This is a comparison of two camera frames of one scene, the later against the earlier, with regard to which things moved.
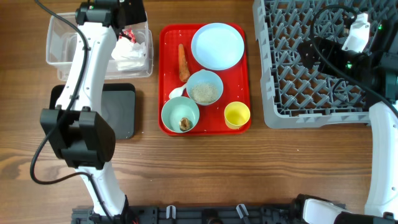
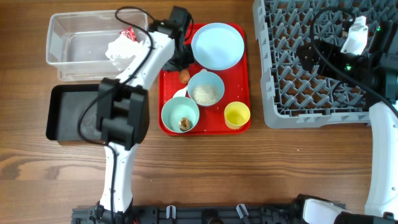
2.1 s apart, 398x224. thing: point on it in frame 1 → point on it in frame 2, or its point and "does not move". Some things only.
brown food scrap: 185,124 does not move
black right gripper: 308,54 does not move
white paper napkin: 124,48 does not move
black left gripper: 137,12 → 172,65
